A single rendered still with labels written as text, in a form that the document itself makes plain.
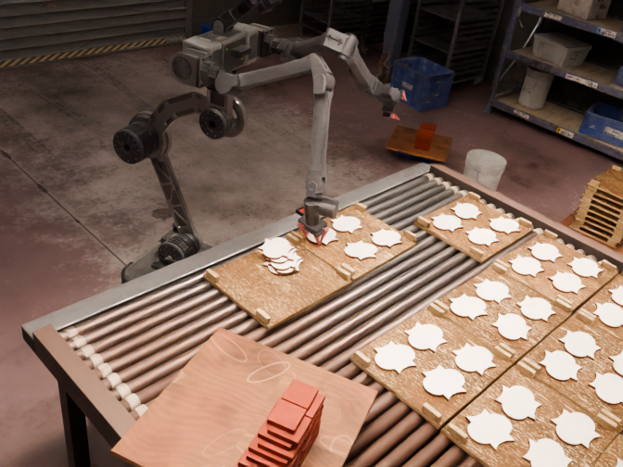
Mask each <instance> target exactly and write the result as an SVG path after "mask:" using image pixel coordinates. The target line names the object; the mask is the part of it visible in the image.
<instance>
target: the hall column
mask: <svg viewBox="0 0 623 467"><path fill-rule="evenodd" d="M410 4H411V0H390V3H389V8H388V17H387V22H386V28H385V32H384V47H383V53H382V56H381V58H380V60H379V68H378V73H377V76H376V77H377V78H378V79H379V81H381V83H380V84H384V85H385V86H390V82H391V76H392V72H393V68H394V65H393V64H394V62H395V61H394V60H396V59H400V55H401V47H402V42H403V37H404V33H405V28H406V23H407V18H408V14H409V9H410Z"/></svg>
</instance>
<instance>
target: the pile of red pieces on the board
mask: <svg viewBox="0 0 623 467"><path fill-rule="evenodd" d="M318 391H319V389H318V388H316V387H313V386H311V385H307V384H304V383H302V382H300V381H298V380H295V379H293V380H292V382H291V383H290V385H289V387H288V388H287V390H286V391H285V393H284V394H283V395H282V396H281V397H280V398H279V399H278V401H277V402H276V404H275V405H274V407H273V409H272V410H271V412H270V413H269V415H268V417H267V418H266V420H265V421H264V423H263V424H262V426H261V428H260V430H259V431H258V433H257V434H256V435H255V436H254V438H253V439H252V441H251V442H250V444H249V445H248V447H247V449H246V450H245V452H244V453H243V455H242V456H241V458H240V460H239V461H238V463H237V464H236V466H235V467H300V466H301V464H302V463H303V461H304V460H305V458H306V456H307V454H308V452H309V450H310V449H311V447H312V444H313V442H314V441H315V439H316V437H317V436H318V434H319V429H320V422H321V416H322V414H323V412H322V409H323V407H324V403H323V402H324V398H325V396H324V395H321V394H319V393H318Z"/></svg>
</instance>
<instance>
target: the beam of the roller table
mask: <svg viewBox="0 0 623 467"><path fill-rule="evenodd" d="M429 170H430V166H429V165H427V164H425V163H424V162H421V163H419V164H417V165H414V166H412V167H410V168H408V169H405V170H401V171H399V172H396V173H394V174H391V175H389V176H388V177H385V178H383V179H380V180H378V181H375V182H373V183H369V184H367V185H365V186H362V187H360V188H358V189H355V190H353V191H350V192H348V193H346V194H344V195H341V196H337V197H335V198H333V199H336V200H338V202H339V204H338V212H340V211H342V210H344V209H346V208H349V207H352V206H354V203H355V202H359V203H362V202H364V201H366V200H368V199H371V198H373V197H375V196H379V195H381V194H384V193H385V192H387V191H390V190H392V189H394V188H397V187H399V186H401V185H404V184H406V183H409V182H411V181H413V180H416V179H418V178H420V177H423V176H424V175H425V174H428V173H429ZM300 217H301V216H300V215H299V214H297V213H296V214H294V215H291V216H289V217H286V218H284V219H282V220H280V221H276V222H274V223H271V224H269V225H266V226H264V227H261V228H260V229H257V230H255V231H252V232H250V233H246V234H244V235H241V236H239V237H237V238H235V239H232V240H230V241H227V242H225V243H222V244H220V245H217V246H215V247H212V248H210V249H207V250H205V251H202V252H200V253H197V254H195V255H193V256H191V257H188V258H186V259H182V260H180V261H177V262H175V263H173V264H171V265H168V266H166V267H163V268H161V269H159V270H156V271H153V272H151V273H148V274H146V275H143V276H141V277H138V278H136V279H133V280H131V281H130V282H127V283H125V284H121V285H118V286H116V287H113V288H111V289H109V290H107V291H104V292H102V293H100V294H97V295H95V296H92V297H88V298H87V299H84V300H82V301H79V302H77V303H74V304H72V305H70V306H67V307H66V308H63V309H59V310H57V311H54V312H52V313H49V314H47V315H45V316H43V317H41V318H38V319H36V320H33V321H31V322H27V323H24V324H22V325H21V330H22V336H23V339H24V341H25V342H26V343H27V344H28V345H29V347H30V348H31V349H32V351H33V352H34V353H35V348H34V342H33V336H32V332H33V331H35V330H38V329H40V328H43V327H45V326H47V325H49V324H52V325H53V327H54V328H55V329H56V330H57V331H58V332H59V333H60V332H62V331H63V330H64V329H66V328H68V327H71V326H75V325H78V324H80V323H82V322H86V321H88V320H90V319H93V318H94V317H96V316H99V315H101V314H103V313H106V312H108V311H110V310H113V309H115V308H118V307H120V306H122V305H125V304H127V303H129V302H132V301H134V300H136V299H138V298H140V297H144V296H146V295H148V294H151V293H153V292H155V291H158V290H160V289H161V288H164V287H166V286H168V285H171V284H174V283H176V282H179V281H181V280H183V279H185V278H187V277H189V276H192V275H194V274H196V273H199V272H201V271H204V270H206V269H208V268H211V267H213V266H215V265H218V264H220V263H222V262H225V261H227V260H228V259H232V258H234V257H237V256H239V255H241V254H244V253H246V252H248V251H250V250H252V249H254V248H257V247H259V246H262V245H264V243H265V239H269V240H272V239H273V238H276V237H282V236H285V235H287V234H291V232H292V231H294V232H295V231H297V230H299V227H298V226H297V223H298V219H299V218H300Z"/></svg>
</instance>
